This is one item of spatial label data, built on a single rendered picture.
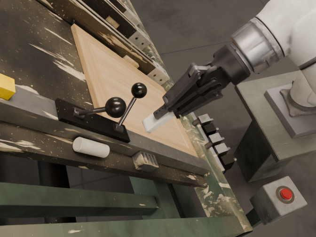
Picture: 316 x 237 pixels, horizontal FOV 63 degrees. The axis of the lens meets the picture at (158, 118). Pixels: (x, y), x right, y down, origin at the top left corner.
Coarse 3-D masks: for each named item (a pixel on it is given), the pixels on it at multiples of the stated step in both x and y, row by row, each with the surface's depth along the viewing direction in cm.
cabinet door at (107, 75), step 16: (80, 32) 86; (80, 48) 80; (96, 48) 90; (96, 64) 81; (112, 64) 93; (128, 64) 107; (96, 80) 75; (112, 80) 85; (128, 80) 97; (144, 80) 113; (96, 96) 69; (112, 96) 78; (128, 96) 88; (144, 96) 101; (160, 96) 118; (144, 112) 91; (128, 128) 73; (144, 128) 83; (160, 128) 94; (176, 128) 110; (176, 144) 97
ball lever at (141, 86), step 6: (138, 84) 59; (132, 90) 59; (138, 90) 59; (144, 90) 59; (138, 96) 59; (132, 102) 60; (126, 108) 60; (126, 114) 60; (120, 120) 60; (114, 126) 60; (120, 126) 61; (120, 132) 61
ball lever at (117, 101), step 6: (108, 102) 45; (114, 102) 44; (120, 102) 44; (72, 108) 50; (96, 108) 48; (102, 108) 47; (108, 108) 44; (114, 108) 44; (120, 108) 44; (72, 114) 50; (78, 114) 50; (84, 114) 50; (108, 114) 45; (114, 114) 44; (120, 114) 45
